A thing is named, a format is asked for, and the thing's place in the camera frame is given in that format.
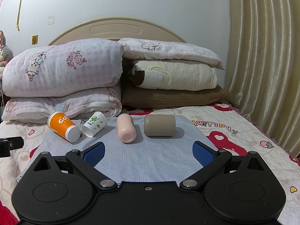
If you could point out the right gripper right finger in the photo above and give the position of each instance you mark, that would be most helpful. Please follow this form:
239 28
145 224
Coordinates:
236 187

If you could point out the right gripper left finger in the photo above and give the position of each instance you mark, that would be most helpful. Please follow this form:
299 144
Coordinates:
61 187

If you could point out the pink plastic cup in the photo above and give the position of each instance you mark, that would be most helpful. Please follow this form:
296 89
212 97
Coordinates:
126 130

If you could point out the orange paper cup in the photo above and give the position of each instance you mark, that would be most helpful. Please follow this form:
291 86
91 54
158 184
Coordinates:
63 126

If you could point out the white frog paper cup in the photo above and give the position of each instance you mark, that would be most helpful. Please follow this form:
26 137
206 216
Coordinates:
94 124

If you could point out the taupe plastic cup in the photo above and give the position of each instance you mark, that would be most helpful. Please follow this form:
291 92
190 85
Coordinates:
159 125

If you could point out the pink cartoon bed sheet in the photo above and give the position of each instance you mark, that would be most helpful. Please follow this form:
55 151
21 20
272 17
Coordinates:
221 123

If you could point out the grey bunny plush toy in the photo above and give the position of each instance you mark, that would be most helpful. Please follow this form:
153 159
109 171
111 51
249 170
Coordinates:
5 53

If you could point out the light blue patterned cloth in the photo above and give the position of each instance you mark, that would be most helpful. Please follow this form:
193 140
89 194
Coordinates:
146 159

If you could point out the pink checked folded quilt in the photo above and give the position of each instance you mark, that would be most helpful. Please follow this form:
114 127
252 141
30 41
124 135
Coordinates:
77 78

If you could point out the beige pleated curtain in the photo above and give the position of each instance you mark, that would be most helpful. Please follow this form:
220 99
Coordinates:
262 75

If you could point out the yellow hanging ribbon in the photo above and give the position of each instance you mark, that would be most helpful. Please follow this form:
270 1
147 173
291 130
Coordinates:
18 16

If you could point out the brown pillow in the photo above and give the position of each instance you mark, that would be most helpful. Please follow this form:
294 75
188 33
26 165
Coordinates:
158 98

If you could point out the cream folded blanket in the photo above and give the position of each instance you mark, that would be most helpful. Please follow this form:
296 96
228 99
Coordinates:
173 75

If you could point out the beige wooden headboard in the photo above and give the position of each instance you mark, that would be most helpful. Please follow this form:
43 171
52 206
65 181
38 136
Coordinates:
115 28

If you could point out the yellow wall sticker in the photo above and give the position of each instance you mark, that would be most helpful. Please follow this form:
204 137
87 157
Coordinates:
34 40

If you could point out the white wall socket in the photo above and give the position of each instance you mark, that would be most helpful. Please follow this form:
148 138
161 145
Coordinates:
51 20

